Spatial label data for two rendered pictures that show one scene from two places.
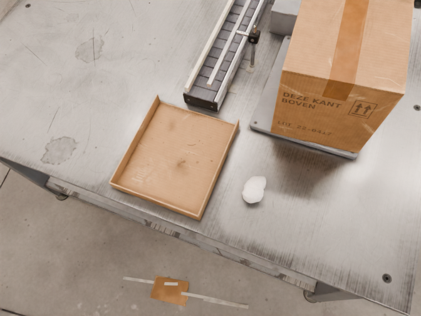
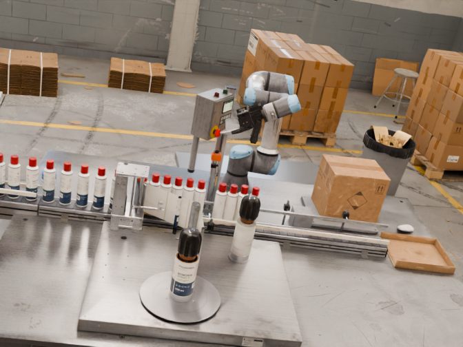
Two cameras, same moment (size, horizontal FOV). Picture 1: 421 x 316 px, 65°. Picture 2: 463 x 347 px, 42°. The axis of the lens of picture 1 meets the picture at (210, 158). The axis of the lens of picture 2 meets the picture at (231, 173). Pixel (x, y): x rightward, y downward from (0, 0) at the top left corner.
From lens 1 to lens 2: 3.27 m
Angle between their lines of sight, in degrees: 82
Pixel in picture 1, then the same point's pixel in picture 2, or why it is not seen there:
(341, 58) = (373, 169)
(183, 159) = (415, 253)
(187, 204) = (432, 248)
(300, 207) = (397, 219)
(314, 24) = (363, 173)
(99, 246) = not seen: outside the picture
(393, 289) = (403, 200)
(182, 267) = not seen: outside the picture
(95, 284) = not seen: outside the picture
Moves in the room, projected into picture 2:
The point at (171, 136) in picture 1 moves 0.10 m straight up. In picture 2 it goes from (408, 258) to (415, 241)
